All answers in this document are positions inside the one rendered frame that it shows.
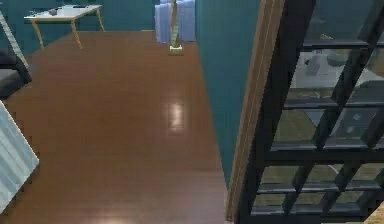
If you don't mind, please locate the black glass-paned door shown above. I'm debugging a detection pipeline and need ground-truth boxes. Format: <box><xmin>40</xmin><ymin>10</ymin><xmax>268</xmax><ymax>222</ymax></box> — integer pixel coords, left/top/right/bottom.
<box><xmin>234</xmin><ymin>0</ymin><xmax>384</xmax><ymax>224</ymax></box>

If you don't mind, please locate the white slatted panel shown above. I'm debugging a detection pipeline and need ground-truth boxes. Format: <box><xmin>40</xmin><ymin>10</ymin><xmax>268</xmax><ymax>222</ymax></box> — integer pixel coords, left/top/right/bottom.
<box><xmin>0</xmin><ymin>99</ymin><xmax>40</xmax><ymax>214</ymax></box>

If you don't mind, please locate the dark grey armchair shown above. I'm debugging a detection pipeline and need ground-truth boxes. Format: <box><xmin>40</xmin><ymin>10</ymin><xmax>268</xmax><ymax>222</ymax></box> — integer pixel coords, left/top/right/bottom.
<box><xmin>0</xmin><ymin>46</ymin><xmax>33</xmax><ymax>100</ymax></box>

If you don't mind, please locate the green floor lamp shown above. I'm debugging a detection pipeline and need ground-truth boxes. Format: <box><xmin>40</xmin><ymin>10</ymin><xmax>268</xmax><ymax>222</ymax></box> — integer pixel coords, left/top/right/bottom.
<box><xmin>168</xmin><ymin>0</ymin><xmax>184</xmax><ymax>55</ymax></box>

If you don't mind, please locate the brown wooden door frame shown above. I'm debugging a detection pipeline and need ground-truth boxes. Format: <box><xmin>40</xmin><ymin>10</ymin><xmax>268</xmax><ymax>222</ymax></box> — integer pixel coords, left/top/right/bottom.
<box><xmin>224</xmin><ymin>0</ymin><xmax>287</xmax><ymax>223</ymax></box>

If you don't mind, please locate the white table with yellow legs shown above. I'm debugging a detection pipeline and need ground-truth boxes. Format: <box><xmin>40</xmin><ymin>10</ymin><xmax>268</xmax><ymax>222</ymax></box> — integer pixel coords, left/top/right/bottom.
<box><xmin>23</xmin><ymin>4</ymin><xmax>106</xmax><ymax>50</ymax></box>

